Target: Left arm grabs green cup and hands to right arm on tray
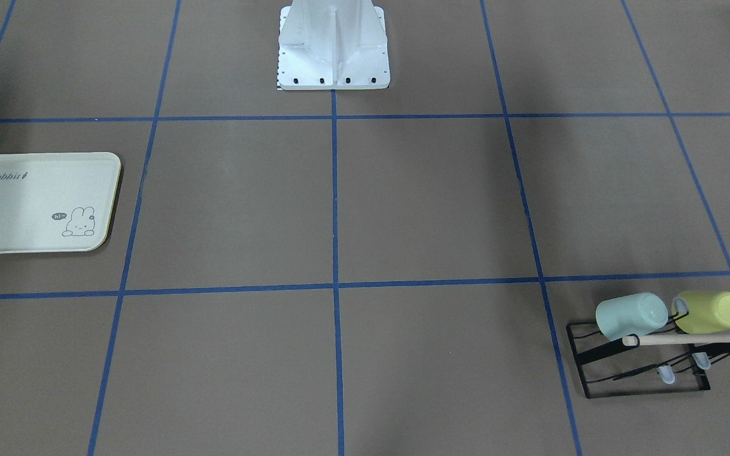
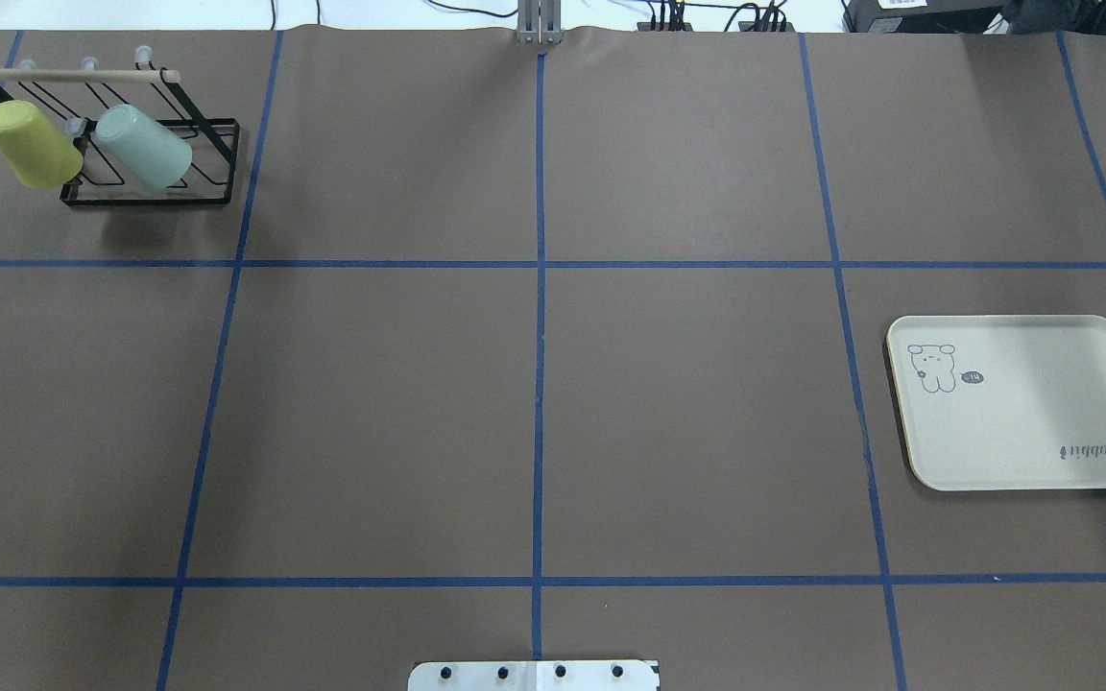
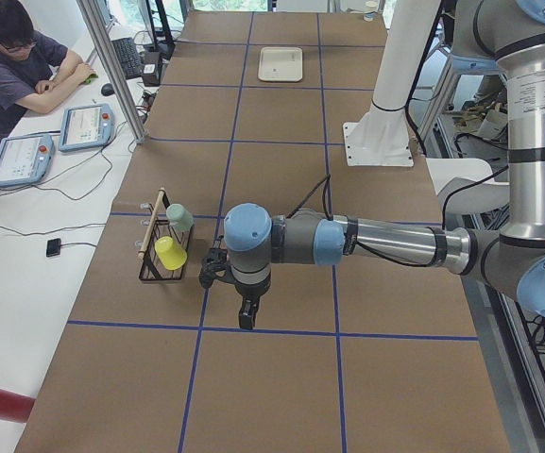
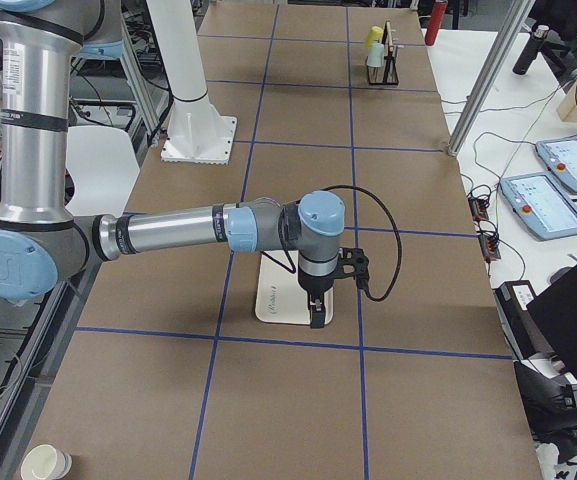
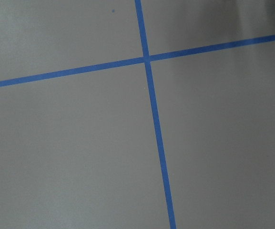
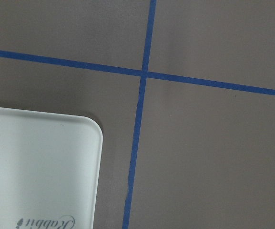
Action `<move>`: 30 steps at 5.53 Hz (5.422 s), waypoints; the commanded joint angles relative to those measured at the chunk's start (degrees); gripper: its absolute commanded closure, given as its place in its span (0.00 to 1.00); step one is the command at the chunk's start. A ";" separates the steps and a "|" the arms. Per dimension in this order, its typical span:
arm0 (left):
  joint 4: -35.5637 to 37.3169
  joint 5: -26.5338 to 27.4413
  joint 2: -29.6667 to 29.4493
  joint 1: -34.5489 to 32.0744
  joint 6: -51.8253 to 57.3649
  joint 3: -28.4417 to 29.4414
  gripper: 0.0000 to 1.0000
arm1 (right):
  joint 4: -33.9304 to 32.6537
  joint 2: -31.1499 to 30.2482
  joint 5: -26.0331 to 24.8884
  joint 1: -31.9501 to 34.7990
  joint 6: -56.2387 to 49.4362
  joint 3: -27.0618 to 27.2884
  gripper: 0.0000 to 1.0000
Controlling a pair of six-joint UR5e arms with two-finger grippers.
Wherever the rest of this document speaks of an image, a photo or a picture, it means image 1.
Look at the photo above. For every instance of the light green plastic cup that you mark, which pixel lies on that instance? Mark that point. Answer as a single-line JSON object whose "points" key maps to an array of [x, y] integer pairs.
{"points": [[636, 314]]}

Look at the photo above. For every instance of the cream rabbit tray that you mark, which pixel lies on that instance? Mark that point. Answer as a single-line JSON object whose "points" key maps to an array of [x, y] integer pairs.
{"points": [[56, 202]]}

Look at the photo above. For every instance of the yellow plastic cup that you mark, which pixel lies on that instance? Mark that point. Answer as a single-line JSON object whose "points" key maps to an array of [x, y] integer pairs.
{"points": [[702, 312]]}

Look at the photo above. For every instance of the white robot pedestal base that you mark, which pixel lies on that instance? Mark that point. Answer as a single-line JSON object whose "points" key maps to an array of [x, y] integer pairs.
{"points": [[332, 45]]}

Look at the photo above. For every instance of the black wire cup rack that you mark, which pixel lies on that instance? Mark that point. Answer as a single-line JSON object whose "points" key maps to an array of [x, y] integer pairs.
{"points": [[670, 361]]}

